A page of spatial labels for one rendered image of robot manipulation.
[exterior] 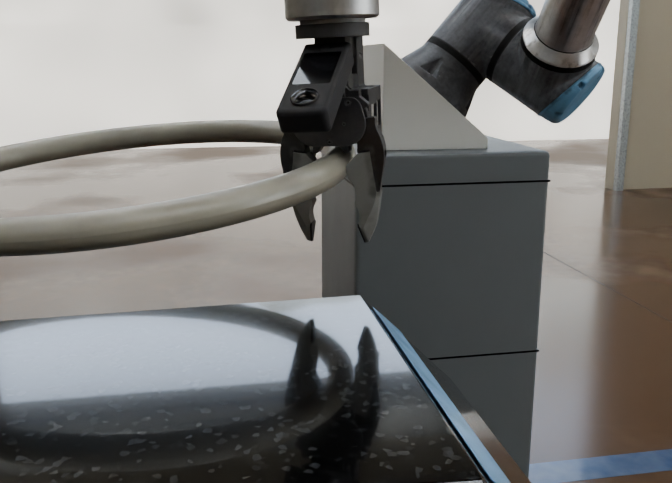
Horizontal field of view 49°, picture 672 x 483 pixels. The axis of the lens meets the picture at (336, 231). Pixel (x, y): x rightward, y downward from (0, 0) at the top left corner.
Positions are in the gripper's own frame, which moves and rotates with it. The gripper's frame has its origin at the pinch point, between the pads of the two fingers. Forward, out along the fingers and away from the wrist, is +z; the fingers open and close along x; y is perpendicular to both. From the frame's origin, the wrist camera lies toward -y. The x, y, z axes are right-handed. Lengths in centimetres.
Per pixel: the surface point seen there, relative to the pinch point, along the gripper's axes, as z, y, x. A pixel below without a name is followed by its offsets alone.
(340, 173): -6.2, -2.2, -1.3
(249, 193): -6.6, -13.5, 3.4
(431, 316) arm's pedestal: 37, 72, 1
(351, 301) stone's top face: 5.6, -4.9, -2.6
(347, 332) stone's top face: 5.3, -12.9, -4.2
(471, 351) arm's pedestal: 46, 76, -7
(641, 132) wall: 64, 564, -100
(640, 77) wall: 21, 563, -97
